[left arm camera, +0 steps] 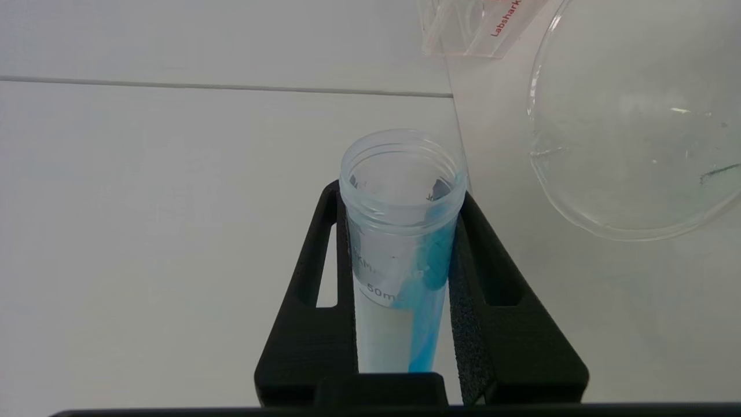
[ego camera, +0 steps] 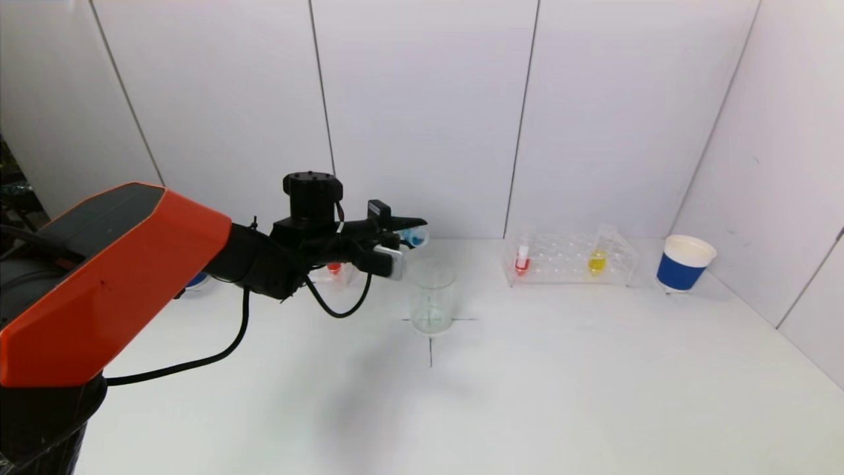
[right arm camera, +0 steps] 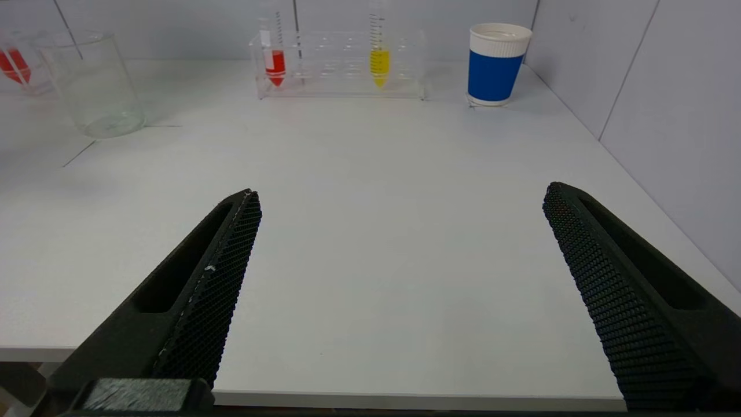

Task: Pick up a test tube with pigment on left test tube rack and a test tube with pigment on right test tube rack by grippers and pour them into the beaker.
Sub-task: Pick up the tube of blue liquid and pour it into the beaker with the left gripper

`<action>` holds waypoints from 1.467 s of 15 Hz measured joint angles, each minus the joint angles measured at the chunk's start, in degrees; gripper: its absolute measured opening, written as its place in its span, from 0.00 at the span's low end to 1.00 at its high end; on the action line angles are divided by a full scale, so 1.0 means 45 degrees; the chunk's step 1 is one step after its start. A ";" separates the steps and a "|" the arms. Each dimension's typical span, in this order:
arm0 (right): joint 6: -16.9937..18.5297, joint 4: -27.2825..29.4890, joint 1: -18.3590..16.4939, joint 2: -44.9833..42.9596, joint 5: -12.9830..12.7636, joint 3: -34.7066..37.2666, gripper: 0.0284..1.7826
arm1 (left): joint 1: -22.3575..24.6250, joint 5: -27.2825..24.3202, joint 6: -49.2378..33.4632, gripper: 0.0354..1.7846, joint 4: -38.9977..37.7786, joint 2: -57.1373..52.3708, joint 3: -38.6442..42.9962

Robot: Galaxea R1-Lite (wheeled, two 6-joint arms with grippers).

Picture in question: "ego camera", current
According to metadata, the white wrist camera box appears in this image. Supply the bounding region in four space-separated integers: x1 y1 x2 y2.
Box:
375 245 406 281

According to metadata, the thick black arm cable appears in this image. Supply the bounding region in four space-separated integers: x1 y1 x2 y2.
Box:
104 287 251 387

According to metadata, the yellow pigment clear test tube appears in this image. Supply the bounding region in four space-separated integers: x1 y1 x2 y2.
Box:
587 224 618 276

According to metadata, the clear acrylic test tube rack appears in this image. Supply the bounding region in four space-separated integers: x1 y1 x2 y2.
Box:
502 231 639 288
290 261 362 291

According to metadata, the red pigment tube white band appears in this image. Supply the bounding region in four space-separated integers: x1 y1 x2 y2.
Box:
514 226 536 277

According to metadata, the clear glass beaker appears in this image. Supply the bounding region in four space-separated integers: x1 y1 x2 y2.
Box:
407 261 457 335

